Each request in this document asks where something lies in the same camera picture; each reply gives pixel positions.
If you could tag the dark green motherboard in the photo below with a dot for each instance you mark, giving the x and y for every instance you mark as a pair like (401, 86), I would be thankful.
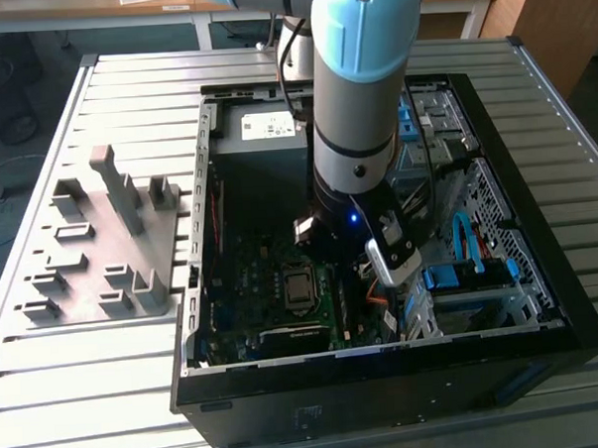
(247, 286)

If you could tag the grey parts rack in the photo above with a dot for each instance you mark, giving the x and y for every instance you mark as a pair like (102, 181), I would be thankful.
(111, 232)

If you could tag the silver CPU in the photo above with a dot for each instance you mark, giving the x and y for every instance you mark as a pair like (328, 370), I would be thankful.
(298, 288)

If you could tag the black office chair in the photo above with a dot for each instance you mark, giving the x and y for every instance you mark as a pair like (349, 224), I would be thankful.
(5, 88)

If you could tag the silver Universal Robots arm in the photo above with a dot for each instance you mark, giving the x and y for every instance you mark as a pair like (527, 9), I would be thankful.
(353, 107)

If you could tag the blue drive latch bracket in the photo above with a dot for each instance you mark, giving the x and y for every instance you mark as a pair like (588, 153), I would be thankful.
(408, 130)

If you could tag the black graphics card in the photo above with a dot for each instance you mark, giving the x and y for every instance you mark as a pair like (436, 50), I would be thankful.
(294, 339)

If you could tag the blue disk carrier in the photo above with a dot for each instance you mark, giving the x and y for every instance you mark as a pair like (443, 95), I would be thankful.
(445, 277)
(409, 314)

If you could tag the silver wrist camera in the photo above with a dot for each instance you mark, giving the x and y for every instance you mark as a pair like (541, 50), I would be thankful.
(380, 265)

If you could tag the wooden cabinet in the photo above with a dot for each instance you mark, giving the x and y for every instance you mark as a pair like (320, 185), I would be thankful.
(558, 24)

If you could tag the black CPU socket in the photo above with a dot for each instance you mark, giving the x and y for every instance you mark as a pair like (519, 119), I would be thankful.
(301, 310)

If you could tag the blue-green RAM stick with label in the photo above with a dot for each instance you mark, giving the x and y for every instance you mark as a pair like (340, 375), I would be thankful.
(343, 306)

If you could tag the black open PC case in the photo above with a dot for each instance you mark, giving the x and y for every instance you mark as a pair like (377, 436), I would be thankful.
(386, 394)

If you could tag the grey power supply unit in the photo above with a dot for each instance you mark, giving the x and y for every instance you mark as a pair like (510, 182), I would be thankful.
(262, 176)

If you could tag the grey metal drive cage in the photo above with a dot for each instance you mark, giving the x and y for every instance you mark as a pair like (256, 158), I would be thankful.
(443, 113)

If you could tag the grey metal disk bay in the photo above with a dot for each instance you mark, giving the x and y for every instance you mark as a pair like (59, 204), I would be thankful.
(481, 300)

